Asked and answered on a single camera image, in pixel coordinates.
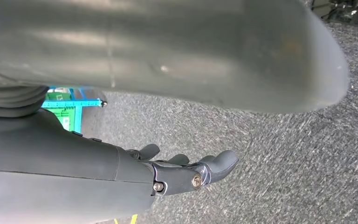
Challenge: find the green folding plastic crate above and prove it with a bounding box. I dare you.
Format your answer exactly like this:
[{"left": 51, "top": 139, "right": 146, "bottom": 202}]
[{"left": 44, "top": 91, "right": 76, "bottom": 133}]

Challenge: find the blue steel shelf rack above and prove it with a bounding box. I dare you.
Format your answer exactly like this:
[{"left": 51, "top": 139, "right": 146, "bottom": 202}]
[{"left": 41, "top": 86, "right": 108, "bottom": 134}]

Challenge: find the black cable bundle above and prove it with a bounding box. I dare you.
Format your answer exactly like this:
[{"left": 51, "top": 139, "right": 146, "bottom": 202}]
[{"left": 310, "top": 0, "right": 358, "bottom": 28}]

